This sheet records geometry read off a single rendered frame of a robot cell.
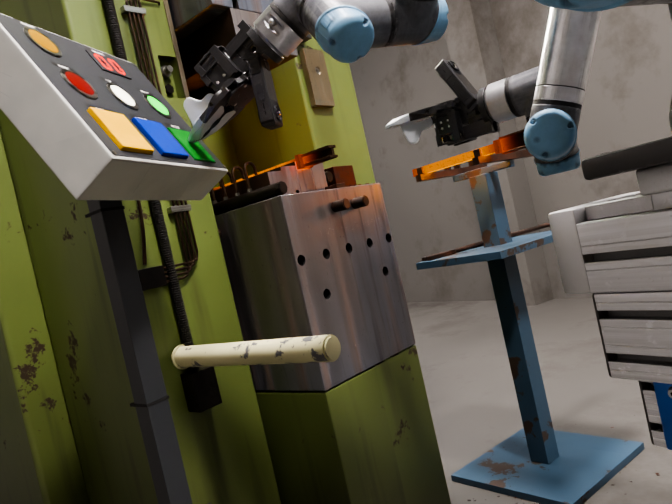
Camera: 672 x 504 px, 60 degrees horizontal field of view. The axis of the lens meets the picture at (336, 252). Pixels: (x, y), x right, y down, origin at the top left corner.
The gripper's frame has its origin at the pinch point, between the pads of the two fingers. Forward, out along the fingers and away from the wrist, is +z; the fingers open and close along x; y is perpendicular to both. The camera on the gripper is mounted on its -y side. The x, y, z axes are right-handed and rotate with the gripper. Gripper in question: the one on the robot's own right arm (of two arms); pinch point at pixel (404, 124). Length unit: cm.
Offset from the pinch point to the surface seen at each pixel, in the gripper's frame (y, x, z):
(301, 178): 4.3, -1.7, 30.7
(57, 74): -10, -68, 10
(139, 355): 32, -59, 21
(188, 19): -37, -18, 40
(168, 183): 6, -53, 12
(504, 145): 6.8, 37.0, -4.8
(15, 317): 22, -51, 89
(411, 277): 75, 368, 257
